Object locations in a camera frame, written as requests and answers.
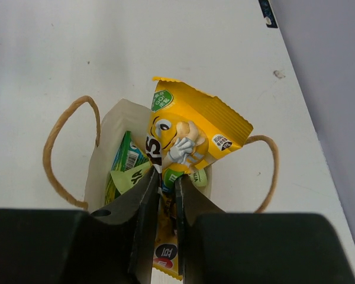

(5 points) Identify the yellow candy bar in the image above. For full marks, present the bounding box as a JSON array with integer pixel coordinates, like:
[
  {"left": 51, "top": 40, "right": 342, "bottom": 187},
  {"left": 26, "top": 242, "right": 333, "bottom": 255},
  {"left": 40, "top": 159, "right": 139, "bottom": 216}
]
[{"left": 146, "top": 77, "right": 253, "bottom": 280}]

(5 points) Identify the green yellow snack bag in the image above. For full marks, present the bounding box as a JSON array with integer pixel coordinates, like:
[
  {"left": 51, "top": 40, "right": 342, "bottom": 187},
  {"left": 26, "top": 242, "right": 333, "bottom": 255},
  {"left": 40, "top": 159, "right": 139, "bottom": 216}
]
[{"left": 104, "top": 131, "right": 151, "bottom": 205}]

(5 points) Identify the green mint sachet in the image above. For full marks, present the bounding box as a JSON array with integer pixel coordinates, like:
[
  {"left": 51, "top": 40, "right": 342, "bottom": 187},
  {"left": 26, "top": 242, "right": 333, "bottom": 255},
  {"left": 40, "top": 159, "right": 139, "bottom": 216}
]
[
  {"left": 110, "top": 163, "right": 151, "bottom": 195},
  {"left": 189, "top": 169, "right": 208, "bottom": 188}
]

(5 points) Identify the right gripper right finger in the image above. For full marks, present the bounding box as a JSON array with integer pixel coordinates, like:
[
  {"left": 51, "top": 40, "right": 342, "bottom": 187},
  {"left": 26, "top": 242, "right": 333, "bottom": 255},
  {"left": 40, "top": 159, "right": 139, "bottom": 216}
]
[{"left": 175, "top": 176, "right": 355, "bottom": 283}]

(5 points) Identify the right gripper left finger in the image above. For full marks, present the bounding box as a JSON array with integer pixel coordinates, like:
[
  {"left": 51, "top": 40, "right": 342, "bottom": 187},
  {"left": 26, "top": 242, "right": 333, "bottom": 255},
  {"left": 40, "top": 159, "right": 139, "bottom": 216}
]
[{"left": 0, "top": 169, "right": 159, "bottom": 283}]

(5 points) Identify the brown paper bag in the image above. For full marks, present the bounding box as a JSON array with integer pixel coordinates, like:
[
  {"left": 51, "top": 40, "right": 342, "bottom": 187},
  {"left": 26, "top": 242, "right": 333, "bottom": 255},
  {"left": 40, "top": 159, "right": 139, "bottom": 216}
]
[{"left": 43, "top": 95, "right": 280, "bottom": 214}]

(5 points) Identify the left blue corner label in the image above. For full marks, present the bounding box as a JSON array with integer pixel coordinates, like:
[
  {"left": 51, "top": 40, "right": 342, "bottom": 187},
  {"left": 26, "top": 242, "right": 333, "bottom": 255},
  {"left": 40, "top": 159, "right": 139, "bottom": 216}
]
[{"left": 258, "top": 0, "right": 278, "bottom": 28}]

